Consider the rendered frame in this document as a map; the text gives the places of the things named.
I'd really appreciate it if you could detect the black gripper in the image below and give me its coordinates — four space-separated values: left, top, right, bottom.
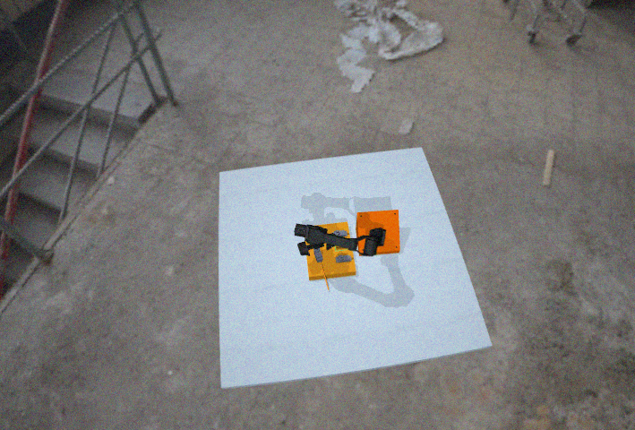
297 242 335 256

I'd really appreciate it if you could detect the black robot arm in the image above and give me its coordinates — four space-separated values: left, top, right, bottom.
294 224 386 257

